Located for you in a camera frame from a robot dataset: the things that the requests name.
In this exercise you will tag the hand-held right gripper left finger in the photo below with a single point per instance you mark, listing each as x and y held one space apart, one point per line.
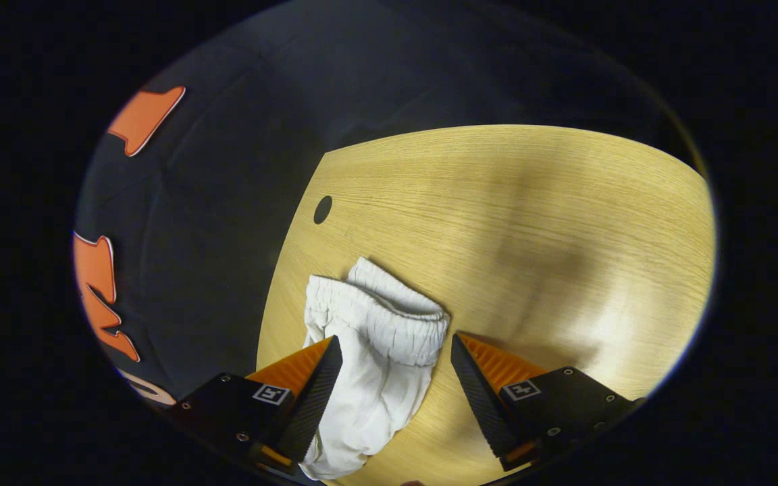
318 398

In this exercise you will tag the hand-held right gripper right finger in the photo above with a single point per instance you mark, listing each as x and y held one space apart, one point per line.
475 395

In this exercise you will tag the white jeans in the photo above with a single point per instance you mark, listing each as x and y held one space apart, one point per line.
382 364

